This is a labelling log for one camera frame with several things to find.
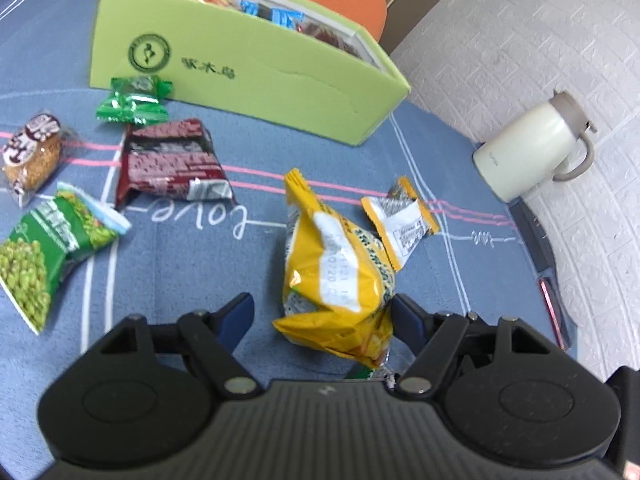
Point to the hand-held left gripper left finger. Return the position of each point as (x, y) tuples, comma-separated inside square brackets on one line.
[(236, 317)]

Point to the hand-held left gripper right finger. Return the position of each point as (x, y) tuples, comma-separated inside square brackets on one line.
[(407, 322)]

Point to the small orange snack packet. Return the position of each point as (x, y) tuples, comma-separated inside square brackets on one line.
[(405, 225)]

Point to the dark red snack packet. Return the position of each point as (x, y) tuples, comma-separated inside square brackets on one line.
[(165, 165)]

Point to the green pea snack packet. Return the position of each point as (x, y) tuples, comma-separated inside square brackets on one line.
[(45, 250)]

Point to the small green snack packet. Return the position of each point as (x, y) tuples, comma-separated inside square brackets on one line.
[(132, 100)]

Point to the light green cardboard box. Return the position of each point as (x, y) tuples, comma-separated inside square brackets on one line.
[(250, 70)]

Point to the clear brown-label nut packet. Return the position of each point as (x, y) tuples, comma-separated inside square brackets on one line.
[(32, 155)]

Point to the blue candy packet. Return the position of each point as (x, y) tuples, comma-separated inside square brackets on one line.
[(248, 8), (287, 19)]

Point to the blue striped tablecloth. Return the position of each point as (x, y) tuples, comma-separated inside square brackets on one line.
[(200, 260)]

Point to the red-edged smartphone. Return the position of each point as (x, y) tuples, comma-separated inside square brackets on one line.
[(555, 310)]

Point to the white thermos jug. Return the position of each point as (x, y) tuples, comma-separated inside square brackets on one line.
[(530, 150)]

